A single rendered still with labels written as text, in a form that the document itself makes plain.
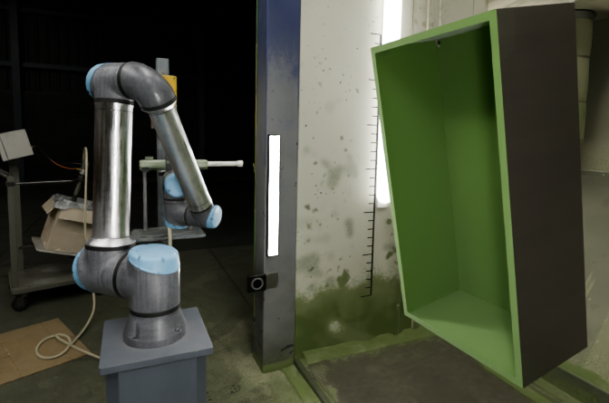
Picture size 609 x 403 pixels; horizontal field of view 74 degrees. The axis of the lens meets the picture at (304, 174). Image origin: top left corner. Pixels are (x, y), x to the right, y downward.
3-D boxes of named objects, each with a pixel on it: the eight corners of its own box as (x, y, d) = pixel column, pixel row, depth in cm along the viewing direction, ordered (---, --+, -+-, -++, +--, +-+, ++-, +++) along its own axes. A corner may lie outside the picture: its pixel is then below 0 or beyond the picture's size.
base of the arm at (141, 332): (122, 353, 116) (121, 321, 115) (122, 325, 133) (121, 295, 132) (190, 341, 124) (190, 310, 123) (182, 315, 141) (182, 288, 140)
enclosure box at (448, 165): (459, 289, 201) (435, 40, 179) (587, 347, 148) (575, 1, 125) (404, 314, 187) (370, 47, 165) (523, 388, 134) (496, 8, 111)
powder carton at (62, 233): (29, 235, 324) (45, 187, 328) (87, 243, 350) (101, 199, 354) (35, 250, 282) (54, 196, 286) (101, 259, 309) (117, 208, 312)
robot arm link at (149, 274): (159, 317, 118) (158, 258, 116) (112, 307, 123) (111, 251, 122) (189, 297, 132) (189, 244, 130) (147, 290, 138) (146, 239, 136)
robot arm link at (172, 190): (165, 199, 156) (164, 174, 155) (162, 195, 167) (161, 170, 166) (189, 198, 159) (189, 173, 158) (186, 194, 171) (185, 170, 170)
